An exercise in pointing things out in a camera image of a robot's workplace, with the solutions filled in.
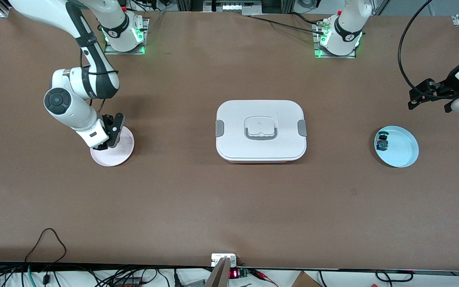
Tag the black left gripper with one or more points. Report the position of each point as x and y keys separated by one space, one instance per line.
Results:
x=445 y=87

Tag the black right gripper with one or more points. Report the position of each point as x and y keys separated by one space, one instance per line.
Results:
x=102 y=147

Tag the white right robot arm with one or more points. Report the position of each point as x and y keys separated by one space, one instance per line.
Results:
x=70 y=107

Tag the pink round plate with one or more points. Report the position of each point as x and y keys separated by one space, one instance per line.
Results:
x=118 y=157

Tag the light blue round plate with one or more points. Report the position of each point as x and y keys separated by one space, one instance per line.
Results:
x=403 y=151

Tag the white lunch box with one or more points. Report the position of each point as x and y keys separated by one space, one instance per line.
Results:
x=233 y=139

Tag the grey metal bar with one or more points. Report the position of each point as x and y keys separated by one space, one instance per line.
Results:
x=218 y=277

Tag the grey device with lit ports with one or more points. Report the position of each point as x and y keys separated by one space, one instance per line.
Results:
x=233 y=7

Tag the circuit board red display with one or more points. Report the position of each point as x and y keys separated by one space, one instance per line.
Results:
x=234 y=274

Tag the brown cardboard piece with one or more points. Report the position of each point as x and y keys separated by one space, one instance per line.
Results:
x=304 y=281

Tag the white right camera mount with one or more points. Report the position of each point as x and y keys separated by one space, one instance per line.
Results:
x=92 y=135

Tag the green push button switch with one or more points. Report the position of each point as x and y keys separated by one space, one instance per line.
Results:
x=381 y=143

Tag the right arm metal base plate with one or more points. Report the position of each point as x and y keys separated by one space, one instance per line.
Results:
x=126 y=52

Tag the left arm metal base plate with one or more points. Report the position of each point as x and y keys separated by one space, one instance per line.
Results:
x=335 y=56

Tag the short aluminium frame profile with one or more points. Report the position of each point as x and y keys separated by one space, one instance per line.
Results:
x=2 y=10

